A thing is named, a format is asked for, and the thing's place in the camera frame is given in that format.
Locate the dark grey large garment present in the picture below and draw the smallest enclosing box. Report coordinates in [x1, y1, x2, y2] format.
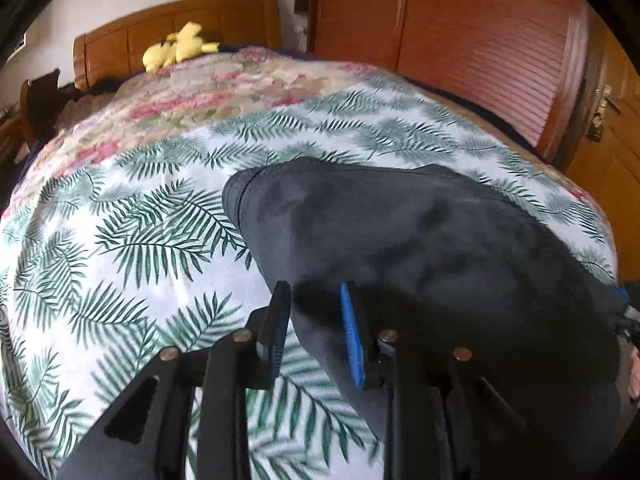
[222, 158, 639, 479]

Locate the palm leaf print bedsheet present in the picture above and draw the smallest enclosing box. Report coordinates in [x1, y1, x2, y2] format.
[1, 74, 617, 479]

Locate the wooden door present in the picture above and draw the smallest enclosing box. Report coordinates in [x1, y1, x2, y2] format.
[567, 32, 639, 281]

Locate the floral quilt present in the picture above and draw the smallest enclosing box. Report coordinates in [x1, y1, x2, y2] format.
[1, 47, 377, 218]

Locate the dark wooden chair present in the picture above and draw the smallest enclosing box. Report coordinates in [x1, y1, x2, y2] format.
[18, 68, 61, 148]

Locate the wooden headboard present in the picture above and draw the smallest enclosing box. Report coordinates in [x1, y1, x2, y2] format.
[73, 0, 282, 91]

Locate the yellow plush toy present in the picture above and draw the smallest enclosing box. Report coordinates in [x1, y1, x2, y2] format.
[142, 22, 220, 73]

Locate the wooden louvred wardrobe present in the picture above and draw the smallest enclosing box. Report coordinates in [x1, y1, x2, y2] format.
[310, 0, 590, 159]

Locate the brass door handle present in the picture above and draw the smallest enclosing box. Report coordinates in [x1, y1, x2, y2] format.
[586, 84, 622, 142]

